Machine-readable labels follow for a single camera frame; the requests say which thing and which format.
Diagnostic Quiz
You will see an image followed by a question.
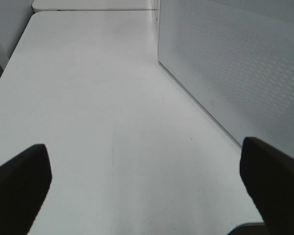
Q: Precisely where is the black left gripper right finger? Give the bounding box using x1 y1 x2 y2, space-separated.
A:
240 137 294 235

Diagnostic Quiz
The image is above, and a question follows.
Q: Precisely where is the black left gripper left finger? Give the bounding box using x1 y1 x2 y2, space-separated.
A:
0 144 52 235

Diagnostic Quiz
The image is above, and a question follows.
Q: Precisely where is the white microwave door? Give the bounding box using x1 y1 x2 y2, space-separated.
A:
158 0 294 158

